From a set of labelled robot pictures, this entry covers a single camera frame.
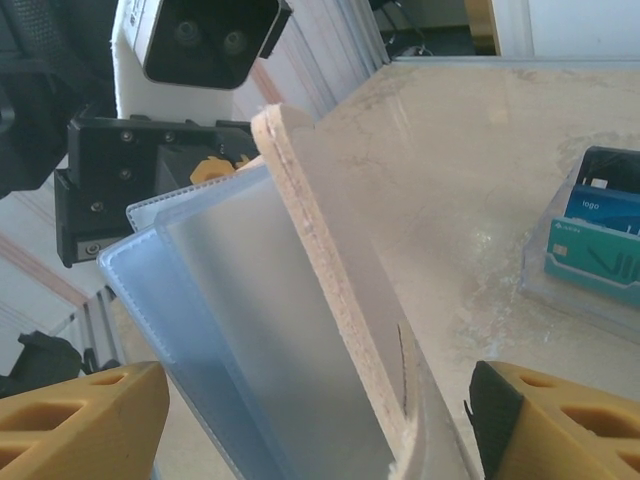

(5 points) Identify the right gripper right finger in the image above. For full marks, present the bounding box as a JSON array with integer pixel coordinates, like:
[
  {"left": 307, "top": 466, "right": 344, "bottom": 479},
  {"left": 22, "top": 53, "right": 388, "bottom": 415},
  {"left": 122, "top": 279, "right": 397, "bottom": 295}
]
[{"left": 463, "top": 359, "right": 640, "bottom": 480}]

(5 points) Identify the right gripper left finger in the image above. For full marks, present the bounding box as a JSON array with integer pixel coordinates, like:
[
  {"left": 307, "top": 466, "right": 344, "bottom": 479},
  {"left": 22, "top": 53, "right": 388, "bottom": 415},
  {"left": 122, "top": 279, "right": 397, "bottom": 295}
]
[{"left": 0, "top": 361, "right": 172, "bottom": 480}]

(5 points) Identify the clear acrylic card stand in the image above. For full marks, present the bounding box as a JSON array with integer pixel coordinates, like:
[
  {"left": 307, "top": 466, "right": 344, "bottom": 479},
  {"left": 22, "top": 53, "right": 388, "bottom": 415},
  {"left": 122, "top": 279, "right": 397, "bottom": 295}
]
[{"left": 517, "top": 144, "right": 640, "bottom": 335}]

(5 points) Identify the green card with chip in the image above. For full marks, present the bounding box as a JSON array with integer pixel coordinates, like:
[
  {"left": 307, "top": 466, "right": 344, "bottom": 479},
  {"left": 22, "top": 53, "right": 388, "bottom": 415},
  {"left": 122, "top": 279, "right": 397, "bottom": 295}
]
[{"left": 543, "top": 216, "right": 640, "bottom": 294}]

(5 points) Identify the blue card with logo print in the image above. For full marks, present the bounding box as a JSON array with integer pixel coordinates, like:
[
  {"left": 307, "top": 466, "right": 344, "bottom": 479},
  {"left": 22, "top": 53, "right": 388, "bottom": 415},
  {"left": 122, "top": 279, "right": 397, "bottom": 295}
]
[{"left": 562, "top": 183, "right": 640, "bottom": 237}]

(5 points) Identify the black credit card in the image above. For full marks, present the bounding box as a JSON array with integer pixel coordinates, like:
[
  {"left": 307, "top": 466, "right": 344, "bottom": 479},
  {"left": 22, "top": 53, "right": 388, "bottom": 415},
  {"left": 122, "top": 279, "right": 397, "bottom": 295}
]
[{"left": 574, "top": 145, "right": 640, "bottom": 194}]

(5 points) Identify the brown wooden door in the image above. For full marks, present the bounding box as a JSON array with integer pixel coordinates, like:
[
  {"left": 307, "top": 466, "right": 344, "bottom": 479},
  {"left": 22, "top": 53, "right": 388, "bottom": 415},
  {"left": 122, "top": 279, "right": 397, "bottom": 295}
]
[{"left": 463, "top": 0, "right": 502, "bottom": 57}]

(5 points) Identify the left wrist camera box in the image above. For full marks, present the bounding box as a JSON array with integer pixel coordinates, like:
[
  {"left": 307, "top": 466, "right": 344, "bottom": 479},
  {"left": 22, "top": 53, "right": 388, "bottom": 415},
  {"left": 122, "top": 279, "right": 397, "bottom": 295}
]
[{"left": 109, "top": 0, "right": 294, "bottom": 122}]

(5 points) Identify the long aluminium table rail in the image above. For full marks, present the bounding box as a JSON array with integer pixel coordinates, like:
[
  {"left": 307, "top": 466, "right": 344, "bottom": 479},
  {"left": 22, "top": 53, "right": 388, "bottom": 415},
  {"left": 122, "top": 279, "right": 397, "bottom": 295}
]
[{"left": 387, "top": 52, "right": 640, "bottom": 72}]

